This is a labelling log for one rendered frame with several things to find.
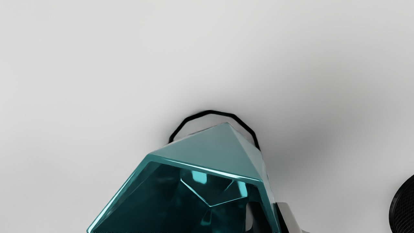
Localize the black mesh pen holder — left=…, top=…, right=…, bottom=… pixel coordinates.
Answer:
left=389, top=175, right=414, bottom=233

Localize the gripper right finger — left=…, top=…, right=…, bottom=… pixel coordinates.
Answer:
left=274, top=202, right=310, bottom=233

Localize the teal faceted mug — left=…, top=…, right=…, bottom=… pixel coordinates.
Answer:
left=87, top=122, right=282, bottom=233

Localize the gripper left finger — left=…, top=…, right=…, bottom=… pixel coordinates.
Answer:
left=245, top=201, right=264, bottom=233

